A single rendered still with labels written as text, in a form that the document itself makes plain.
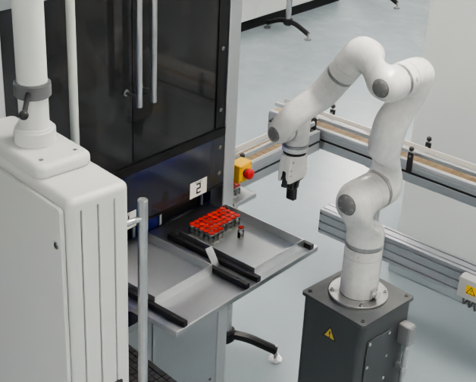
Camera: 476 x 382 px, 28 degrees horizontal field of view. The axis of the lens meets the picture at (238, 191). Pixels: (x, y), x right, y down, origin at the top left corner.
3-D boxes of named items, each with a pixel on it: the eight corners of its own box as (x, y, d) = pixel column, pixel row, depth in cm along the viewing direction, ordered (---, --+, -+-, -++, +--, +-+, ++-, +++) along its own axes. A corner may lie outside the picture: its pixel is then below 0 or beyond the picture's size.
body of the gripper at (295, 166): (295, 139, 309) (292, 170, 314) (276, 148, 302) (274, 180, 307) (314, 146, 305) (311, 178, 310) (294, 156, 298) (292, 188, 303)
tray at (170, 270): (80, 264, 308) (79, 255, 306) (138, 236, 326) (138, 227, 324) (155, 306, 289) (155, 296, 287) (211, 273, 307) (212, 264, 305)
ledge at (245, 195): (206, 195, 358) (206, 192, 357) (228, 185, 367) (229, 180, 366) (233, 208, 350) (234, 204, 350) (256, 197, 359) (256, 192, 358)
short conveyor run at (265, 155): (214, 205, 356) (215, 167, 349) (183, 192, 365) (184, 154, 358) (321, 151, 403) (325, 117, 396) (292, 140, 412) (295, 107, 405)
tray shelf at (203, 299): (69, 275, 305) (68, 270, 305) (214, 203, 354) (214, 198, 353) (176, 337, 278) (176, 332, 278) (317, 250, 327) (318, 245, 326)
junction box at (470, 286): (455, 295, 380) (458, 276, 376) (461, 289, 383) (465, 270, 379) (483, 306, 373) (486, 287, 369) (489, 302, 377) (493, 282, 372)
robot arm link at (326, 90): (326, 94, 272) (275, 152, 294) (360, 80, 282) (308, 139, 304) (308, 70, 274) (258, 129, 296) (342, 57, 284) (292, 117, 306)
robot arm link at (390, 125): (340, 204, 290) (372, 188, 301) (371, 223, 284) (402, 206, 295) (381, 57, 263) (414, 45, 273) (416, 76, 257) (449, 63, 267)
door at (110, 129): (10, 213, 269) (-4, 10, 242) (131, 163, 301) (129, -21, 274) (12, 214, 268) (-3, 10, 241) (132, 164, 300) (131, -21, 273)
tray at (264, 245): (178, 239, 325) (178, 230, 324) (228, 213, 343) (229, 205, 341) (254, 277, 306) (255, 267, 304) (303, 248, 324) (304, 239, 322)
